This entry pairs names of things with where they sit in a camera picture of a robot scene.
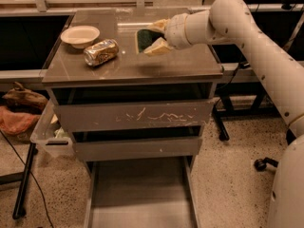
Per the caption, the grey drawer cabinet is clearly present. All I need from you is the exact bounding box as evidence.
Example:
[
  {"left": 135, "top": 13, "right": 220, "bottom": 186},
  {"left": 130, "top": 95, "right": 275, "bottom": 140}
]
[{"left": 43, "top": 9, "right": 222, "bottom": 147}]

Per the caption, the orange cloth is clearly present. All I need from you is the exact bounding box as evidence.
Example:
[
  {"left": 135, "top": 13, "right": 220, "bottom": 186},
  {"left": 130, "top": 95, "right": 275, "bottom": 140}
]
[{"left": 0, "top": 106, "right": 40, "bottom": 135}]

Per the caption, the grey top drawer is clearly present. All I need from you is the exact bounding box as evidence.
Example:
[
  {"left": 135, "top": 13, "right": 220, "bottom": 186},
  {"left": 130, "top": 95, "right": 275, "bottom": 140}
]
[{"left": 54, "top": 100, "right": 213, "bottom": 132}]

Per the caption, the brown bag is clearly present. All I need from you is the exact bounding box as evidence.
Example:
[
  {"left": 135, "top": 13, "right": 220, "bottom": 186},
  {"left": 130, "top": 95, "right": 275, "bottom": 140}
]
[{"left": 3, "top": 82, "right": 48, "bottom": 113}]

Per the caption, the crushed gold soda can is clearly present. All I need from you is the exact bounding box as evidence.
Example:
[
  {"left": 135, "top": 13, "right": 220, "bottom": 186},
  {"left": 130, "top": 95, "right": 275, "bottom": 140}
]
[{"left": 84, "top": 39, "right": 119, "bottom": 67}]

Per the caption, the green yellow sponge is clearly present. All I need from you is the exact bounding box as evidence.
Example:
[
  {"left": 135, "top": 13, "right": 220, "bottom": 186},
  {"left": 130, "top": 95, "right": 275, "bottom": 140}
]
[{"left": 135, "top": 29, "right": 164, "bottom": 53}]

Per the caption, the black floor cable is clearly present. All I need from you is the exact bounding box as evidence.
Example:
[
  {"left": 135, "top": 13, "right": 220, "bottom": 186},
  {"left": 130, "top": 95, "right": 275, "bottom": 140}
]
[{"left": 0, "top": 128, "right": 55, "bottom": 228}]

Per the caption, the black table leg stand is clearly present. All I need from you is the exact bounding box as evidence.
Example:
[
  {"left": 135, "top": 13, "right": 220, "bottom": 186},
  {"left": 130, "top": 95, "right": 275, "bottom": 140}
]
[{"left": 12, "top": 142, "right": 37, "bottom": 220}]

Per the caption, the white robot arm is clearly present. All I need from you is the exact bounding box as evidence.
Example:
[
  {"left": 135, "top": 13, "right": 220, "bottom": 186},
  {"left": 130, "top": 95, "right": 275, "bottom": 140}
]
[{"left": 143, "top": 0, "right": 304, "bottom": 228}]

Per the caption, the white paper bowl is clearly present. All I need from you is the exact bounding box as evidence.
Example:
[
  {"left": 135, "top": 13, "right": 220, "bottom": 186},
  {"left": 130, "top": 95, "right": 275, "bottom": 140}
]
[{"left": 61, "top": 26, "right": 100, "bottom": 48}]

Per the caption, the grey open bottom drawer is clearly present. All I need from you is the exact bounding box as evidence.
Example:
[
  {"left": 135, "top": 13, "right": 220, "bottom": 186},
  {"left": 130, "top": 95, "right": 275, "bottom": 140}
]
[{"left": 84, "top": 157, "right": 200, "bottom": 228}]

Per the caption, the clear plastic storage bin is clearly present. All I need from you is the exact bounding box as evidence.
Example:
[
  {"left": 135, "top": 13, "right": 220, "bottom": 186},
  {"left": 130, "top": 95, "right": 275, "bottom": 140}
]
[{"left": 30, "top": 101, "right": 74, "bottom": 158}]

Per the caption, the black office chair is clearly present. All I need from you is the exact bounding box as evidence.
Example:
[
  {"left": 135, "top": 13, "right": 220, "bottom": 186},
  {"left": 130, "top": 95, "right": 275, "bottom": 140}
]
[{"left": 254, "top": 128, "right": 297, "bottom": 172}]

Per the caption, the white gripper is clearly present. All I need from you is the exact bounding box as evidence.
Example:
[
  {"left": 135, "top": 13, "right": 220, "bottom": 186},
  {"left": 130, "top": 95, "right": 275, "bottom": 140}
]
[{"left": 143, "top": 13, "right": 191, "bottom": 56}]

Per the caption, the grey middle drawer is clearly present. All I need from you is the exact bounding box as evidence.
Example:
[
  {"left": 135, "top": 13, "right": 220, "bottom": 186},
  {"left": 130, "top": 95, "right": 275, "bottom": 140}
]
[{"left": 73, "top": 137, "right": 202, "bottom": 162}]

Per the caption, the black stand frame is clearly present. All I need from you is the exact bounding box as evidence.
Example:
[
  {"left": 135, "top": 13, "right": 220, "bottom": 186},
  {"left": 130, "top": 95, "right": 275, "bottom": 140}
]
[{"left": 211, "top": 60, "right": 279, "bottom": 142}]

